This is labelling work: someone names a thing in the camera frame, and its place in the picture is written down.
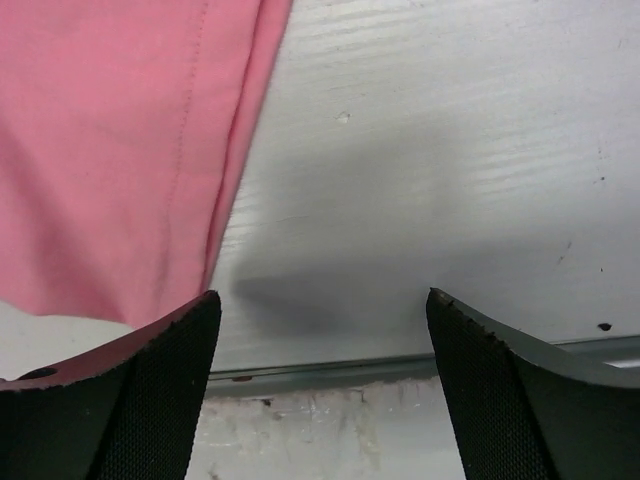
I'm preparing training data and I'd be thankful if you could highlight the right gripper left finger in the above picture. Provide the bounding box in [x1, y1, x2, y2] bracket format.
[1, 291, 222, 480]

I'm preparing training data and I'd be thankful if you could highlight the pink t shirt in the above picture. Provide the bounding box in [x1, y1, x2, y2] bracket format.
[1, 1, 291, 328]

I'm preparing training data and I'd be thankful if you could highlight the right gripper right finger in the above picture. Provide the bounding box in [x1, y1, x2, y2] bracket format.
[426, 289, 639, 479]

